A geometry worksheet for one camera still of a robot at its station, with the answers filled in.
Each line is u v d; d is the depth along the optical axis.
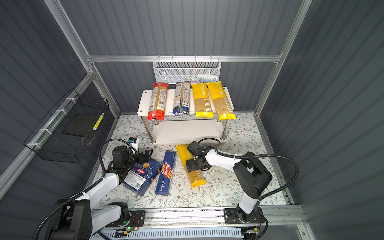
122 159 0.68
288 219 0.74
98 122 0.79
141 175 0.81
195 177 0.84
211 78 0.89
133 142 0.75
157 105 0.73
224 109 0.71
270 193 0.51
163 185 0.81
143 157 0.78
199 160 0.65
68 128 0.73
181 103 0.74
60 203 0.41
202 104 0.74
